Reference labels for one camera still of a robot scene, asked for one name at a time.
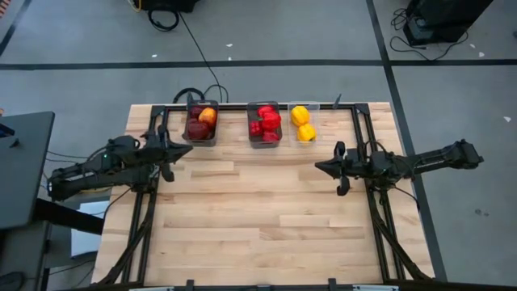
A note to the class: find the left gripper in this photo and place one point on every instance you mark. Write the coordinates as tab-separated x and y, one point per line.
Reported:
157	151

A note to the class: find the clear plastic basket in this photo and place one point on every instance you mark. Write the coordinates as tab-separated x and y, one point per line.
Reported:
291	135

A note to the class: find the yellow and red apple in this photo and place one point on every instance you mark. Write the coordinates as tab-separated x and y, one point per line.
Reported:
208	116

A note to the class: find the yellow bell pepper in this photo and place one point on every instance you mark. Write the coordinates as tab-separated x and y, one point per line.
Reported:
300	116
306	132

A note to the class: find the black aluminium table frame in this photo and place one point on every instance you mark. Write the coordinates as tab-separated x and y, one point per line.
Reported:
157	111

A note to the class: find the small black clamp post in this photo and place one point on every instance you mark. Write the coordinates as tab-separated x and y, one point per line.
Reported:
190	99
337	101

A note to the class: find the light gray plastic basket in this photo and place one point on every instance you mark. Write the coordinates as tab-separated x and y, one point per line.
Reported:
202	142

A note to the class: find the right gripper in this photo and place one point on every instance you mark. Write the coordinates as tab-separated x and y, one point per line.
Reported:
355	165

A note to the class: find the black equipment cabinet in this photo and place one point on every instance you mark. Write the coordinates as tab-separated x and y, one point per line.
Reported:
444	16

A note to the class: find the large red bell pepper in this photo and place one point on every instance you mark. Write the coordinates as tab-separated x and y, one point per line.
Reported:
271	120

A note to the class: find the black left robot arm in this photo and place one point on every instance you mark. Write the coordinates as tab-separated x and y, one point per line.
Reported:
101	174

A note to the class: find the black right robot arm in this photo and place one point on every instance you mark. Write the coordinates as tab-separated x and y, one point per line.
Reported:
436	155

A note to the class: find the black box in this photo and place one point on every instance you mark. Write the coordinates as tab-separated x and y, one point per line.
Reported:
169	4

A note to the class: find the black desk base beam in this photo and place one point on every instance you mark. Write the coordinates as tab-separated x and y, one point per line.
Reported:
68	216

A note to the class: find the dark gray desk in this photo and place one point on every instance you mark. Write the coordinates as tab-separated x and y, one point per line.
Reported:
24	169

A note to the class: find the small red bell pepper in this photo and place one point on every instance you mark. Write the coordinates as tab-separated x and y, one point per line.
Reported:
255	128

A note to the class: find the middle clear bin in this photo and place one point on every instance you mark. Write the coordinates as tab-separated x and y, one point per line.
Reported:
254	143

